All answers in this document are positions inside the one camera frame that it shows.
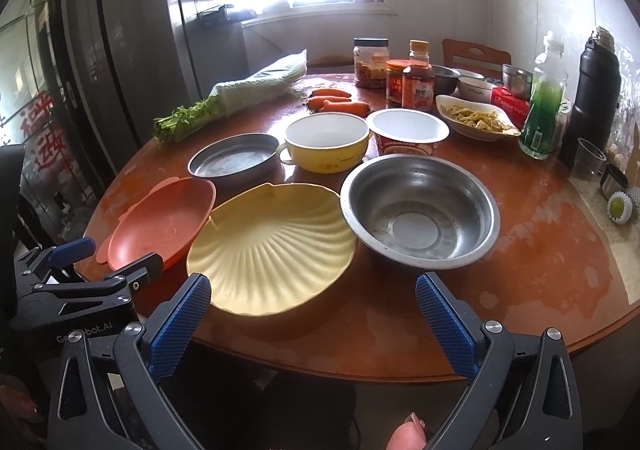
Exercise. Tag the red sauce jar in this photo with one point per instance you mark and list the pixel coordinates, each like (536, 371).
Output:
(394, 72)

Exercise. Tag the back carrot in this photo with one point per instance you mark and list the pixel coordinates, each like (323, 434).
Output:
(330, 93)

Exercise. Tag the large steel bowl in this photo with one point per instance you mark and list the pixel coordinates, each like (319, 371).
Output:
(422, 212)

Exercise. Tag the orange plastic plate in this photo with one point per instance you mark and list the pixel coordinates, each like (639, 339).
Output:
(165, 222)

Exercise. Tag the right hand thumb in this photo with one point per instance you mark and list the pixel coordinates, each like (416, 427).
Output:
(410, 435)

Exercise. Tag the clear plastic cup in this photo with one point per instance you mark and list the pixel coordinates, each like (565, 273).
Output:
(588, 161)

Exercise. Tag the middle carrot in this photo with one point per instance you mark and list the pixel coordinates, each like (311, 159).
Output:
(315, 103)

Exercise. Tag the front carrot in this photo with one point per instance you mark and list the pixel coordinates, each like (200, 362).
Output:
(360, 109)

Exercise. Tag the green fruit in foam net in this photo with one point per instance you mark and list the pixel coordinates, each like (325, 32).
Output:
(623, 205)

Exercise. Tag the steel pan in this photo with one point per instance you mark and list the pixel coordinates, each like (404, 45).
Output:
(236, 160)

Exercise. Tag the green drink bottle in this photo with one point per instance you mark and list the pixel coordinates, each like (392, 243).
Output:
(549, 83)

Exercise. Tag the yellow enamel bowl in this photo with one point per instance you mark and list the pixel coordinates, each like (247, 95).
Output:
(325, 143)

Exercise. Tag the instant noodle paper bowl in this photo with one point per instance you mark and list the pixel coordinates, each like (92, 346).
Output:
(403, 131)

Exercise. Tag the white ceramic bowl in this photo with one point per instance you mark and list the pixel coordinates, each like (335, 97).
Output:
(475, 90)

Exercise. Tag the carrot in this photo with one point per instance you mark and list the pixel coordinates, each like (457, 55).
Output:
(330, 93)
(360, 109)
(315, 103)

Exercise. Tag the black thermos flask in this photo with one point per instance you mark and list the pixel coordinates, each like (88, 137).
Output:
(596, 97)

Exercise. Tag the yellow shell-shaped plate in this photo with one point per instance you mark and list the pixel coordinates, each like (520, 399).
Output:
(273, 248)

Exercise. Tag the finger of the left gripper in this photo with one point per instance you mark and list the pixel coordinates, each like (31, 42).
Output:
(130, 278)
(57, 261)

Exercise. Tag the steel cup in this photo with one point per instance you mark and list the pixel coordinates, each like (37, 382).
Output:
(517, 81)

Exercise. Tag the white dish with food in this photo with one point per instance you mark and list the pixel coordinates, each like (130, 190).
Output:
(478, 121)

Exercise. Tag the dark refrigerator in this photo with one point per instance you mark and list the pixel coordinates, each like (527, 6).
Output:
(134, 61)

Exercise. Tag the clear jar black lid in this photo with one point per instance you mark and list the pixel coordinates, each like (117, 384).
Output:
(370, 57)

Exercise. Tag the brown sauce bottle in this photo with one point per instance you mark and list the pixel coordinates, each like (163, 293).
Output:
(418, 80)

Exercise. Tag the small steel bowl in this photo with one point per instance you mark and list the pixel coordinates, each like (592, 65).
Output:
(446, 80)

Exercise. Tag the wooden chair back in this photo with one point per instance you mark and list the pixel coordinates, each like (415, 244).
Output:
(475, 57)

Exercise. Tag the celery in plastic bag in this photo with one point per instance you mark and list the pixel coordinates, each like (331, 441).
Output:
(230, 97)

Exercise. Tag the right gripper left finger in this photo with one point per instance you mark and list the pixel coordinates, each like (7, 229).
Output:
(107, 394)

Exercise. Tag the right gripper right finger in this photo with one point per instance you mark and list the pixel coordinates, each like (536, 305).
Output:
(527, 381)

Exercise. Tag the small steel tin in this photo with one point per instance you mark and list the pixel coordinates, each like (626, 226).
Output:
(612, 180)

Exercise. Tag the red tissue box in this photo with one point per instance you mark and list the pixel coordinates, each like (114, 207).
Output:
(515, 108)

